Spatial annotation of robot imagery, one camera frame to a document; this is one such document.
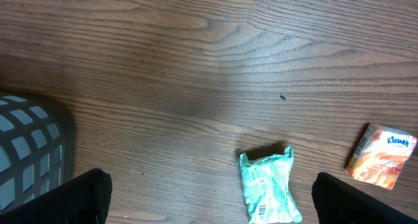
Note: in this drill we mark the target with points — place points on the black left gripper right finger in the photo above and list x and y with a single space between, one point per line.
337 202

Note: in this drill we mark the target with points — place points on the dark grey plastic basket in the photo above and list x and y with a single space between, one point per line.
37 147

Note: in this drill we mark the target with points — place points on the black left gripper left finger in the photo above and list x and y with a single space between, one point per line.
82 200

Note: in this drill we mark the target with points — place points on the orange tissue pack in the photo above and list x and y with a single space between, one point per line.
380 155

